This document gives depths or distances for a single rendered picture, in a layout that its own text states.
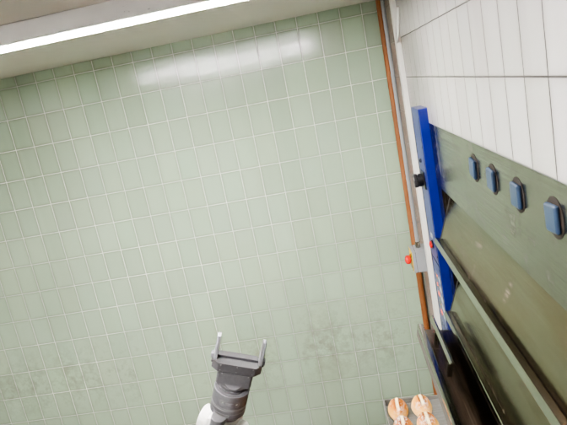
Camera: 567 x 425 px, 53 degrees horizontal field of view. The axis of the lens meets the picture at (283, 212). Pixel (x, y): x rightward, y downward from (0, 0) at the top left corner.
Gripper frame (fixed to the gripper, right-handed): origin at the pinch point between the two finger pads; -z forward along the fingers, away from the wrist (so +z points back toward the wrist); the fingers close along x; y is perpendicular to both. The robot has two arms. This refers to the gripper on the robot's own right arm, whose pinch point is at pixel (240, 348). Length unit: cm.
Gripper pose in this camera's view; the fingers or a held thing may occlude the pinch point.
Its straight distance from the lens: 139.4
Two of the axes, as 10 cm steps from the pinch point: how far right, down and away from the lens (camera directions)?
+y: -0.2, -3.4, 9.4
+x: -9.8, -1.8, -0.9
